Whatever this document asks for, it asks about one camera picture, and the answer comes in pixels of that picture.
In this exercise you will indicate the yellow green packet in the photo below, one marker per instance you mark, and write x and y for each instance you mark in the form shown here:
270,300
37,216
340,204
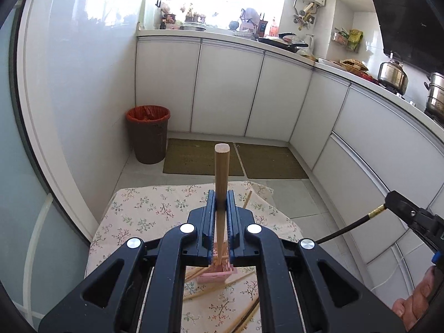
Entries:
355,40

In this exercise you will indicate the floral tablecloth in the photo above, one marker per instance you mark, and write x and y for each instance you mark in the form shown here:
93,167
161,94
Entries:
149,208

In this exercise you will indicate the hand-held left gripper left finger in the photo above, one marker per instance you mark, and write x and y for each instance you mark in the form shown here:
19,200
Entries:
209,225

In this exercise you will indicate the white drawer front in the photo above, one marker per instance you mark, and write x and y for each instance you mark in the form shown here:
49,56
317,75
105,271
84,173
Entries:
347,197
381,135

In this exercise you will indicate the frosted glass door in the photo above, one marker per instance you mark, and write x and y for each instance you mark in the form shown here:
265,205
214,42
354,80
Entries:
20,180

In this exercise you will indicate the black range hood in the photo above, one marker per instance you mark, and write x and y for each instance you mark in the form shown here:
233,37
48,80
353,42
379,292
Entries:
399,17

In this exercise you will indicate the black frying pan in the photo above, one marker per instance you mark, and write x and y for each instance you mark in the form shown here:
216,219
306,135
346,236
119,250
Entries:
277,41

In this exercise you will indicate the white kitchen cabinets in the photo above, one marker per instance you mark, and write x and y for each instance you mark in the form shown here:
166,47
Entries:
208,36

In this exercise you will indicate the woven basket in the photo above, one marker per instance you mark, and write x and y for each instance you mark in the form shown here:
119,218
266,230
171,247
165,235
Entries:
353,66

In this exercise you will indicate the brown trash bin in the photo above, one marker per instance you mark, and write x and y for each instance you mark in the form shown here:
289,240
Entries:
149,144

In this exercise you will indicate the white thermos jug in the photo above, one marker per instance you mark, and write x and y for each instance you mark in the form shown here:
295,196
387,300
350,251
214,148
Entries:
309,45

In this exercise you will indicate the red trash bag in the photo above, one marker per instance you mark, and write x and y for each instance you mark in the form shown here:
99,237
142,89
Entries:
133,116

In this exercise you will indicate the stacked steel steamer pot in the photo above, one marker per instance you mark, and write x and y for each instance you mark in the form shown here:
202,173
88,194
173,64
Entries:
437,93

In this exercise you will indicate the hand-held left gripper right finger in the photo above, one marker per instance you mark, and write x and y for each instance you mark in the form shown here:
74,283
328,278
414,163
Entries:
231,225

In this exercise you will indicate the wall rack with packets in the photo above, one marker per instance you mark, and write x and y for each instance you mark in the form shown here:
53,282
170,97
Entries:
340,37

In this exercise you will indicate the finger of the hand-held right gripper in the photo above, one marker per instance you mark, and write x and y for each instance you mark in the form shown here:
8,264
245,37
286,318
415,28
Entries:
399,203

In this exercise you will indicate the pale green cutting board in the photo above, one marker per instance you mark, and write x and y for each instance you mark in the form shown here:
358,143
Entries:
147,10

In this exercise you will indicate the narrow white cabinet door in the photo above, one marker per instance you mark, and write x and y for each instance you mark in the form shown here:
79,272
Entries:
321,121

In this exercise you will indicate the steel kettle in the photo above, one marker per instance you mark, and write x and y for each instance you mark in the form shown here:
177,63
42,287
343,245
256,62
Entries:
392,76

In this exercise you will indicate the olive floor mat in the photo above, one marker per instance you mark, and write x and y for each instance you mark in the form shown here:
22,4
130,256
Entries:
194,158
270,163

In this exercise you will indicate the pale pink bag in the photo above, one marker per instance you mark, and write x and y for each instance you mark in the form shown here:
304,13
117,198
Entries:
250,15

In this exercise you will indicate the dark chopstick gold band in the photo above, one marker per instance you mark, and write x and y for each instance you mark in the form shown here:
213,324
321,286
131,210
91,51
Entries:
347,227

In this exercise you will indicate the light wooden chopstick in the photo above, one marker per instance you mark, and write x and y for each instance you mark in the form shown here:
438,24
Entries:
251,321
244,315
221,173
194,273
247,199

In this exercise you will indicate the person's right hand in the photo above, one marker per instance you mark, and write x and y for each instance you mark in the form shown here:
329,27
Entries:
416,305

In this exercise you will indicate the pink perforated chopstick holder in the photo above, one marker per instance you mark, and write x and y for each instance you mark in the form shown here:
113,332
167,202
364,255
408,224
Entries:
211,277

